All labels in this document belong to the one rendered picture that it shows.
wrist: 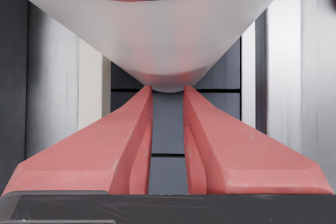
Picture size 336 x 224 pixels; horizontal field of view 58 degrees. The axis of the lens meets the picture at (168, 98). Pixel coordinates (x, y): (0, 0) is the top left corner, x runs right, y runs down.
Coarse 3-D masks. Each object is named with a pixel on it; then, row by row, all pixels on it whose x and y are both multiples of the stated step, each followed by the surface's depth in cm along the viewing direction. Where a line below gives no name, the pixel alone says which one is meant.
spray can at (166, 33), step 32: (32, 0) 3; (64, 0) 3; (96, 0) 2; (128, 0) 2; (160, 0) 2; (192, 0) 3; (224, 0) 3; (256, 0) 3; (96, 32) 4; (128, 32) 4; (160, 32) 4; (192, 32) 4; (224, 32) 4; (128, 64) 7; (160, 64) 6; (192, 64) 7
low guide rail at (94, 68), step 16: (80, 48) 15; (80, 64) 15; (96, 64) 15; (80, 80) 15; (96, 80) 15; (80, 96) 15; (96, 96) 15; (80, 112) 15; (96, 112) 15; (80, 128) 15
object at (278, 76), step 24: (288, 0) 10; (264, 24) 10; (288, 24) 10; (264, 48) 10; (288, 48) 10; (264, 72) 10; (288, 72) 10; (264, 96) 10; (288, 96) 10; (264, 120) 10; (288, 120) 10; (288, 144) 10
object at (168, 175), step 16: (112, 64) 18; (224, 64) 18; (112, 80) 18; (128, 80) 18; (208, 80) 18; (224, 80) 18; (112, 96) 18; (128, 96) 18; (160, 96) 18; (176, 96) 18; (208, 96) 18; (224, 96) 18; (160, 112) 18; (176, 112) 18; (160, 128) 18; (176, 128) 18; (160, 144) 18; (176, 144) 18; (160, 160) 18; (176, 160) 18; (160, 176) 18; (176, 176) 18; (160, 192) 18; (176, 192) 18
